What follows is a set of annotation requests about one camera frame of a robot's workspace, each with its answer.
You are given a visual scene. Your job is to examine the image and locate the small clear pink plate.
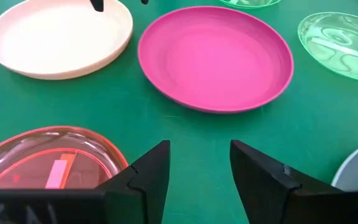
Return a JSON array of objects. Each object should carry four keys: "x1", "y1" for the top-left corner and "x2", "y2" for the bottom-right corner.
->
[{"x1": 0, "y1": 125, "x2": 130, "y2": 191}]

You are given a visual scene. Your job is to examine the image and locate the green table mat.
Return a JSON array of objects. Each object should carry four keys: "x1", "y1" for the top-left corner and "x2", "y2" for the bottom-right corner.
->
[{"x1": 0, "y1": 0, "x2": 358, "y2": 224}]

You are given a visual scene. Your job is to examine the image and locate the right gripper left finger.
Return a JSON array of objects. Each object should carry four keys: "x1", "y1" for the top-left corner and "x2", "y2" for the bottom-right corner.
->
[{"x1": 96, "y1": 140, "x2": 171, "y2": 224}]

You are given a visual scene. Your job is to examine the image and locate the cream plastic plate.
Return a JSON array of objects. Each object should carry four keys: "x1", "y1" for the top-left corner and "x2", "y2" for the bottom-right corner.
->
[{"x1": 0, "y1": 0, "x2": 134, "y2": 81}]

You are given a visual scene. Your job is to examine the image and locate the small clear green plate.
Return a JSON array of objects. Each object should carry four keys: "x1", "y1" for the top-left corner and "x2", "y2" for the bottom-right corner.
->
[
  {"x1": 297, "y1": 11, "x2": 358, "y2": 84},
  {"x1": 217, "y1": 0, "x2": 283, "y2": 9}
]

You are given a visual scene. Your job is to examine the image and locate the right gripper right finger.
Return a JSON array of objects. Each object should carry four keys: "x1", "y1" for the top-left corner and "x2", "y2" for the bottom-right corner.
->
[{"x1": 229, "y1": 139, "x2": 301, "y2": 224}]

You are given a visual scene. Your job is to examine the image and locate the opaque pink plastic plate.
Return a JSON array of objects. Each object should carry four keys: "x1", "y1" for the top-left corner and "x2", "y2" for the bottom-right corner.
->
[{"x1": 137, "y1": 6, "x2": 295, "y2": 114}]

